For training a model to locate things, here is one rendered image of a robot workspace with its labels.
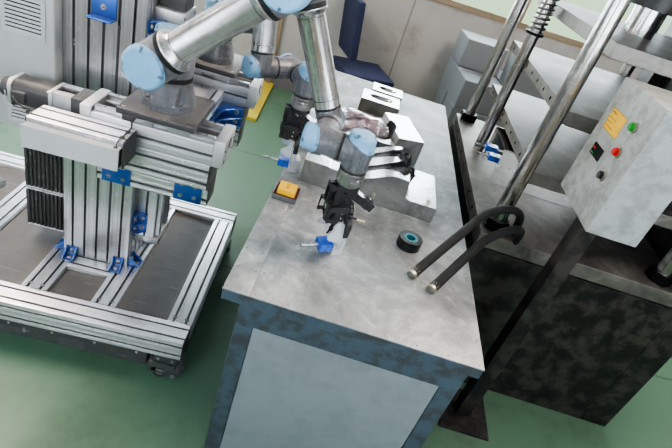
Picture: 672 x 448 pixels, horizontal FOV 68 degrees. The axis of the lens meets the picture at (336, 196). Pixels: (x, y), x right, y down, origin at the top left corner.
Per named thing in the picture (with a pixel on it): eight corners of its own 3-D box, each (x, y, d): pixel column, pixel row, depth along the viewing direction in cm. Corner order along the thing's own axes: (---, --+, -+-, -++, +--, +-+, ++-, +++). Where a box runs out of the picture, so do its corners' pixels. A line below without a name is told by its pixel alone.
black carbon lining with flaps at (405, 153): (322, 162, 180) (329, 139, 175) (329, 144, 194) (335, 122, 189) (413, 191, 181) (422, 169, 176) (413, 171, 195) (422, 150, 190)
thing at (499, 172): (488, 181, 228) (505, 149, 219) (481, 156, 251) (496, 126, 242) (590, 215, 229) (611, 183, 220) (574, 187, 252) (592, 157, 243)
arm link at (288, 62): (269, 50, 169) (284, 63, 162) (296, 52, 176) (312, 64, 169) (264, 71, 173) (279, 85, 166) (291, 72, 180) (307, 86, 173)
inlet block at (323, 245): (301, 257, 143) (305, 243, 140) (295, 246, 147) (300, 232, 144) (341, 255, 149) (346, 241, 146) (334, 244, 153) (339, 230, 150)
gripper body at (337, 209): (315, 209, 143) (326, 174, 137) (341, 209, 147) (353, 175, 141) (325, 226, 137) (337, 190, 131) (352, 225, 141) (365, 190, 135)
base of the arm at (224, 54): (187, 56, 183) (191, 30, 177) (199, 46, 195) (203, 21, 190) (228, 68, 184) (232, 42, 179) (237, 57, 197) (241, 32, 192)
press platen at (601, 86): (560, 123, 173) (567, 110, 170) (509, 48, 268) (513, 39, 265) (758, 188, 175) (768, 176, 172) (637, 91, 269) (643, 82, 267)
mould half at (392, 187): (298, 180, 179) (308, 147, 172) (311, 150, 201) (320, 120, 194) (430, 222, 180) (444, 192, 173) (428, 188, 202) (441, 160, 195)
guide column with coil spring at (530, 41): (447, 202, 273) (569, -51, 206) (447, 197, 277) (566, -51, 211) (457, 205, 273) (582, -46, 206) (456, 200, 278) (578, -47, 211)
